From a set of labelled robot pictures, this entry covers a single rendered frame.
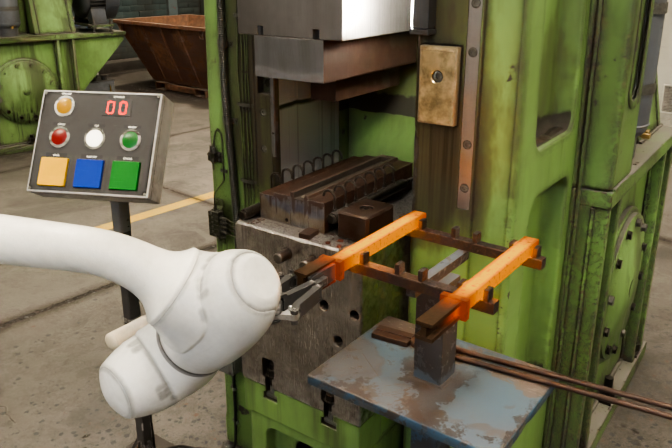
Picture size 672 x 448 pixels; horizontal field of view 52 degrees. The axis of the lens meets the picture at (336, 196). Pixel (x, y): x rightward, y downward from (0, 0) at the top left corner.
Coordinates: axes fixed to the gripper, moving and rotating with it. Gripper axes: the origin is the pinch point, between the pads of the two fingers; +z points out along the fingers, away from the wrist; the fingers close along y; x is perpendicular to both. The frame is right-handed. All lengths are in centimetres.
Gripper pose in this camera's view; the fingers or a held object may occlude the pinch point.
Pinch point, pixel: (316, 276)
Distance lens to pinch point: 117.5
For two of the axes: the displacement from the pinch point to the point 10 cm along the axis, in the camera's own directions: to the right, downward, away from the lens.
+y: 8.1, 1.9, -5.5
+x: 0.0, -9.5, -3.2
